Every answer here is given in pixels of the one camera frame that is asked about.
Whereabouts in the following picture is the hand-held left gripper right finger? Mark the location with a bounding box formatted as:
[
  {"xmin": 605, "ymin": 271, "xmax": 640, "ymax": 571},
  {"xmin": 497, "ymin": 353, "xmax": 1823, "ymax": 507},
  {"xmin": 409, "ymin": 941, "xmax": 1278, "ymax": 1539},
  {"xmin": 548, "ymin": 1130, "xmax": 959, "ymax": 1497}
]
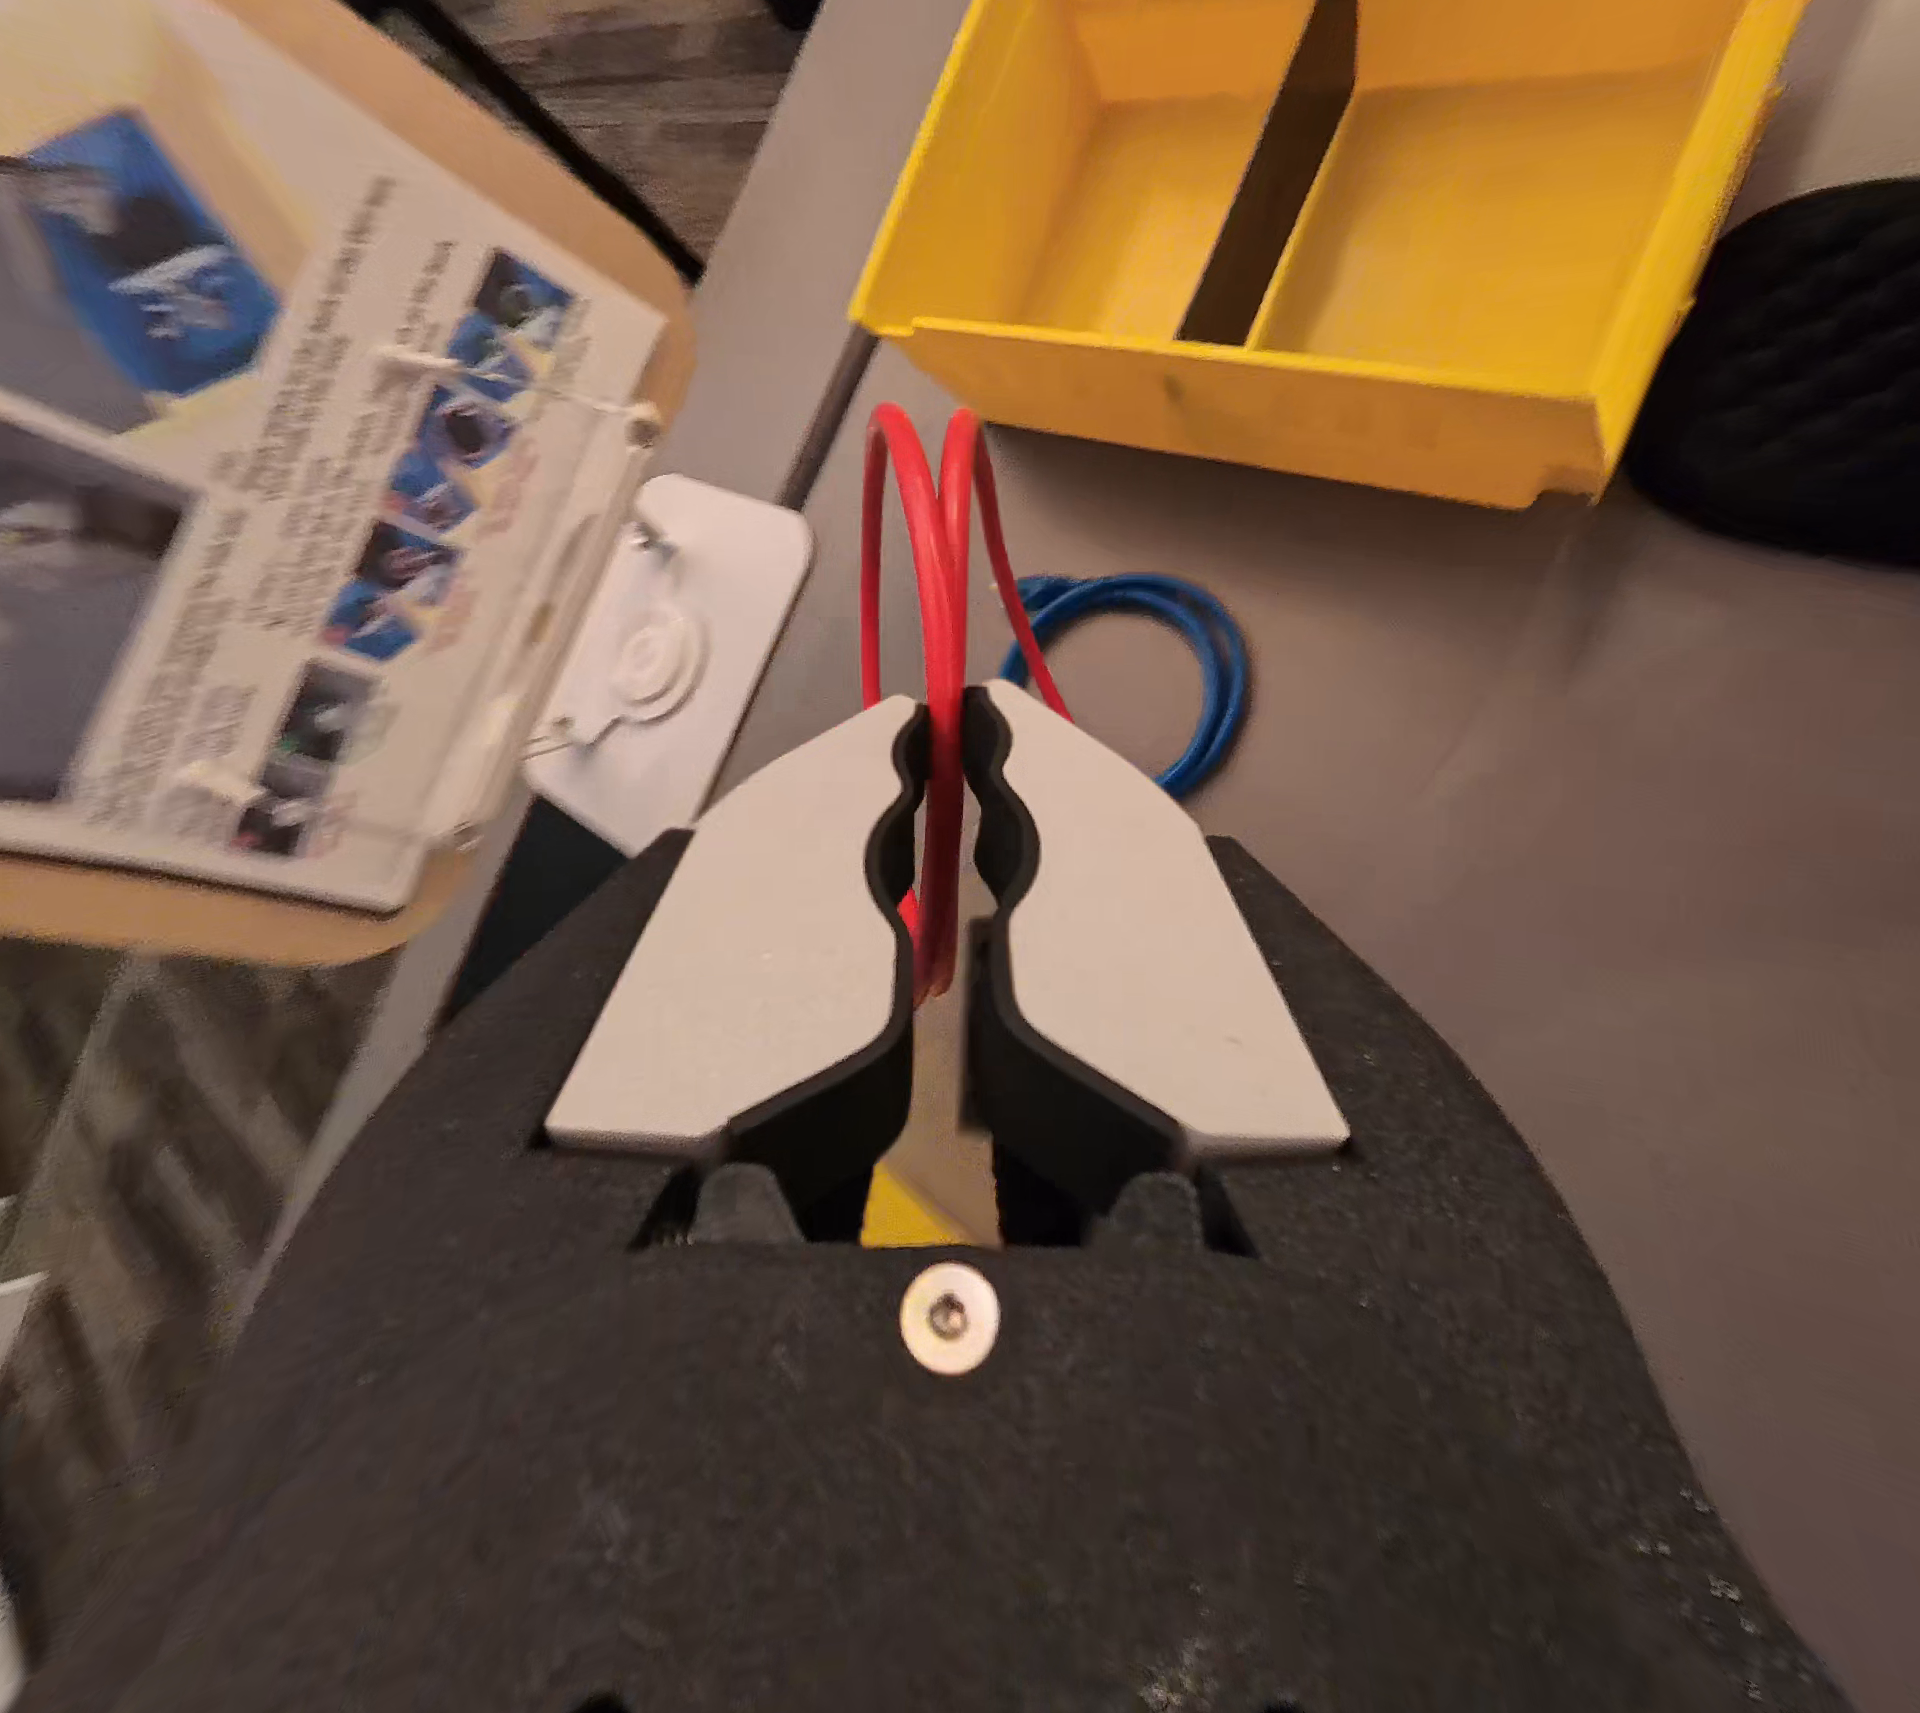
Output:
[{"xmin": 970, "ymin": 677, "xmax": 1357, "ymax": 1174}]

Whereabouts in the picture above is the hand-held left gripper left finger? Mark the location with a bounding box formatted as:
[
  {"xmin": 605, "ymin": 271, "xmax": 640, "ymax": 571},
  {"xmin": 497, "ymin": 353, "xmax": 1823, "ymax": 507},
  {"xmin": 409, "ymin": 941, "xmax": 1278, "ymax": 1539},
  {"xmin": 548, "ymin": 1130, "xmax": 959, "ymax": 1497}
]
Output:
[{"xmin": 540, "ymin": 703, "xmax": 926, "ymax": 1174}]

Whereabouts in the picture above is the red ethernet cable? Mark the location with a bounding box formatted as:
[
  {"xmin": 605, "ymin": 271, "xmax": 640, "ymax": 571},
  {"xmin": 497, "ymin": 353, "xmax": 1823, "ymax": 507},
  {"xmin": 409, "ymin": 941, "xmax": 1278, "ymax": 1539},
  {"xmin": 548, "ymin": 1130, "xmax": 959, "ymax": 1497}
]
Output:
[{"xmin": 861, "ymin": 402, "xmax": 1013, "ymax": 1004}]

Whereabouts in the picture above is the yellow plastic bin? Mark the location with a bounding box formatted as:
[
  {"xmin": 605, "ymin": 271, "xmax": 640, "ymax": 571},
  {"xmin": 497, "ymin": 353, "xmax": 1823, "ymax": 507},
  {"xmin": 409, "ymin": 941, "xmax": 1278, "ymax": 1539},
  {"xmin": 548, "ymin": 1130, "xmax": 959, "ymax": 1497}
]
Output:
[
  {"xmin": 864, "ymin": 1158, "xmax": 959, "ymax": 1257},
  {"xmin": 850, "ymin": 0, "xmax": 1880, "ymax": 518}
]

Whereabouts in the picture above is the blue ethernet cable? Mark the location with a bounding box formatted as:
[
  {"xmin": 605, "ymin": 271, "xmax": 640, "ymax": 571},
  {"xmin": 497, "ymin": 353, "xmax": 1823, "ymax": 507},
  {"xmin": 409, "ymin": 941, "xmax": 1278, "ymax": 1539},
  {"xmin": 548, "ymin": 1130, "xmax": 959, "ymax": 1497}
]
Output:
[{"xmin": 1005, "ymin": 567, "xmax": 1255, "ymax": 809}]

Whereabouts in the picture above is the black flat pad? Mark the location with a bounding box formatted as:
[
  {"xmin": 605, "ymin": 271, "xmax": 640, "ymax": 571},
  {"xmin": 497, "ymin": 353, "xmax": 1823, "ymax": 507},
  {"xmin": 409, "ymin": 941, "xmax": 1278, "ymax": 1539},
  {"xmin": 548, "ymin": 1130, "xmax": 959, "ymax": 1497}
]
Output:
[{"xmin": 420, "ymin": 798, "xmax": 697, "ymax": 1040}]

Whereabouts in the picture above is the white sign base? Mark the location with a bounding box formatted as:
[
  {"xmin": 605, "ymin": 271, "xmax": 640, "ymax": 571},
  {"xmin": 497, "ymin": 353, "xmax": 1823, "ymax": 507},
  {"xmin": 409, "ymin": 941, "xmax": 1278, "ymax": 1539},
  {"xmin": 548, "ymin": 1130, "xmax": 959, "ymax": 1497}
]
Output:
[{"xmin": 526, "ymin": 473, "xmax": 822, "ymax": 855}]

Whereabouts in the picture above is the black padded roll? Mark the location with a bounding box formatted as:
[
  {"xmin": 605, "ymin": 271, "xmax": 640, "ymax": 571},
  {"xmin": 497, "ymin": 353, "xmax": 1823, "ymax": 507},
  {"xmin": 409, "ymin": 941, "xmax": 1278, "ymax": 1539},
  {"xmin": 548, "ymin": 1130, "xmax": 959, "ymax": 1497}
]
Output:
[{"xmin": 1620, "ymin": 177, "xmax": 1920, "ymax": 571}]

